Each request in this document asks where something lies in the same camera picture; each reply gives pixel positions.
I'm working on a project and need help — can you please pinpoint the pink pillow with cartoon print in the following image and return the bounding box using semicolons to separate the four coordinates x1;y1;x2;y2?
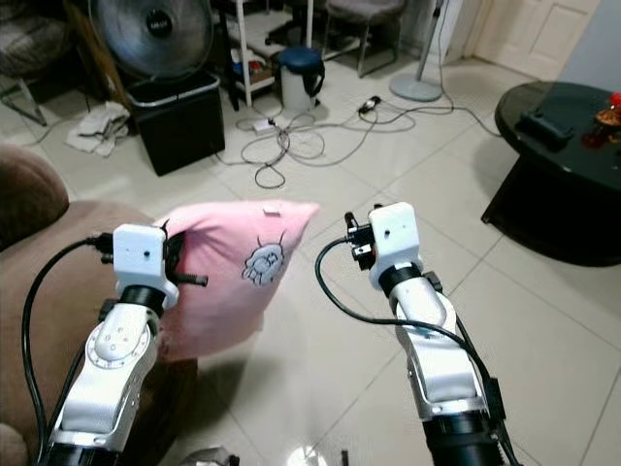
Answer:
155;198;322;363

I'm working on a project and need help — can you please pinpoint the brown fabric sofa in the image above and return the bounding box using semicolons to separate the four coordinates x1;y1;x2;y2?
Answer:
0;144;187;466

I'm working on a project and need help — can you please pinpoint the large grey floor fan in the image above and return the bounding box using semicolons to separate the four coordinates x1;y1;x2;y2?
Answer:
87;0;215;85

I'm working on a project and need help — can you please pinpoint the black power strip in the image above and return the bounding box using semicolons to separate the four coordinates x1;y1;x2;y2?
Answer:
358;93;383;117

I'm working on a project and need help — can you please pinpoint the grey fan stand round base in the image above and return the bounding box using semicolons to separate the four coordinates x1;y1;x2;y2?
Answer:
389;0;448;104

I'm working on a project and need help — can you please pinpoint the black storage box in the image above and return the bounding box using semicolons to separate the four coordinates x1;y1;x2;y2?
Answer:
127;73;227;179

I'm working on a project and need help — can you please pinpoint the white crumpled cloth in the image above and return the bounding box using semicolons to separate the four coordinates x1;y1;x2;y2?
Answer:
65;101;133;159

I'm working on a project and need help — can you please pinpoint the white bucket blue lid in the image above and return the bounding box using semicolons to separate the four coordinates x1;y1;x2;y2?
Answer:
276;47;327;114

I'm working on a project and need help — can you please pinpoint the round black glossy table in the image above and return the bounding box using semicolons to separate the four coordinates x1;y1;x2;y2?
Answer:
480;81;621;269

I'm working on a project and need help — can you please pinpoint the black remote control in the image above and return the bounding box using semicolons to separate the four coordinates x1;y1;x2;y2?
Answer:
516;111;576;150

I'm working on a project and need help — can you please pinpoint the white shelf rack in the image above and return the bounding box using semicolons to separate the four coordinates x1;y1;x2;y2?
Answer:
231;0;317;109

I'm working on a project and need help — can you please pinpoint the brown wooden board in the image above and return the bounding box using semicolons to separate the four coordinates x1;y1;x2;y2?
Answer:
63;0;129;110

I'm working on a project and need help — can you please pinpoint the white panel door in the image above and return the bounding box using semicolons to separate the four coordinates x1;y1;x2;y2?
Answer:
471;0;605;84

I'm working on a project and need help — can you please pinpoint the red lid cookie jar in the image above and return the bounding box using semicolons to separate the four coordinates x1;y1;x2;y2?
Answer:
582;91;621;149

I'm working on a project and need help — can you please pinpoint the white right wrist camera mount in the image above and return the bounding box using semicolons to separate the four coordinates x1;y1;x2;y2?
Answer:
368;202;424;290

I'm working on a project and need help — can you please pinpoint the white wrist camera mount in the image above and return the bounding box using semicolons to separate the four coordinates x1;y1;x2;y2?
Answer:
368;202;424;290
113;223;169;298

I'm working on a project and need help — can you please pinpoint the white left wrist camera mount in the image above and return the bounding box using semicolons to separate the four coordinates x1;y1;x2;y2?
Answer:
113;223;169;298

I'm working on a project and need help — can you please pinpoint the black floor cable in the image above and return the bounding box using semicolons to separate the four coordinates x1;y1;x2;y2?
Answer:
241;92;506;191

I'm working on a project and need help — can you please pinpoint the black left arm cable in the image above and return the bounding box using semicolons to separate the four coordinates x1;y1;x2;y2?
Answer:
22;235;117;466

